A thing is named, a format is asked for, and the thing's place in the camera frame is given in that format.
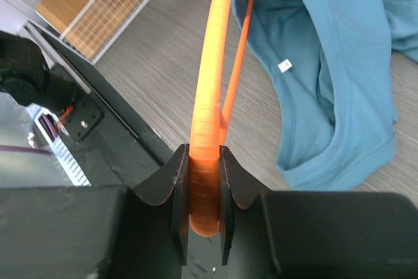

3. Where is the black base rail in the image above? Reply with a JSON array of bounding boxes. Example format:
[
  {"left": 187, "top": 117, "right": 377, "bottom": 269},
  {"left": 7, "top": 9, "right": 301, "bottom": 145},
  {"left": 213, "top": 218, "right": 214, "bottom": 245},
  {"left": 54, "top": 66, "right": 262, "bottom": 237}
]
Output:
[{"left": 19, "top": 22, "right": 172, "bottom": 186}]

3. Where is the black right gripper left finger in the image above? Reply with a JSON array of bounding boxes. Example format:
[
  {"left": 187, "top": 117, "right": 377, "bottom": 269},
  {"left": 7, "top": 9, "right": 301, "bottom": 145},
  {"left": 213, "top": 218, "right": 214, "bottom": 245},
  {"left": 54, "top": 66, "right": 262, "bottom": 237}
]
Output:
[{"left": 133, "top": 144, "right": 189, "bottom": 266}]

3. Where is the white cable duct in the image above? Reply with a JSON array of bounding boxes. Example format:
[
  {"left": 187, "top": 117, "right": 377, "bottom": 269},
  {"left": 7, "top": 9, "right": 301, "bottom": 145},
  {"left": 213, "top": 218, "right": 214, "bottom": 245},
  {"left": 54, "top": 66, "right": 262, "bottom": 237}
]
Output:
[{"left": 33, "top": 107, "right": 91, "bottom": 186}]

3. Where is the white wire basket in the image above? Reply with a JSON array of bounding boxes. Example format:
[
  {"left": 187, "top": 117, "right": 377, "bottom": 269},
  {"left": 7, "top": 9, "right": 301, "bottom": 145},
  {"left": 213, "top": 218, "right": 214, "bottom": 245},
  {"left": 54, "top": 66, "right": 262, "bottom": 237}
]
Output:
[{"left": 59, "top": 0, "right": 150, "bottom": 64}]

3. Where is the orange plastic hanger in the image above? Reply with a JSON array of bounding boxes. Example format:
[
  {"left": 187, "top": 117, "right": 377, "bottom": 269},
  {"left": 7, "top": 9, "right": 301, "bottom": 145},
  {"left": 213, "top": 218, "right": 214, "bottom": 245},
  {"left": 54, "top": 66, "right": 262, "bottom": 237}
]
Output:
[{"left": 189, "top": 0, "right": 254, "bottom": 237}]

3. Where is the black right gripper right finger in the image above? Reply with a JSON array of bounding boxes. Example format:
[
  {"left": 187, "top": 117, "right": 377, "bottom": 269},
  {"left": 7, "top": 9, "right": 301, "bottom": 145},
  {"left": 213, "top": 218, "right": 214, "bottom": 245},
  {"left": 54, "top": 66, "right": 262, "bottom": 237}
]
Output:
[{"left": 219, "top": 146, "right": 271, "bottom": 266}]

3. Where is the blue tank top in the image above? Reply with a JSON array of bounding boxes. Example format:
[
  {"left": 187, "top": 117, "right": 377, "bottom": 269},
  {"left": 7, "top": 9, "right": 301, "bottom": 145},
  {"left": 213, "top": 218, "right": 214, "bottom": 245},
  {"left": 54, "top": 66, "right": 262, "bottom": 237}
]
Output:
[{"left": 247, "top": 0, "right": 417, "bottom": 190}]

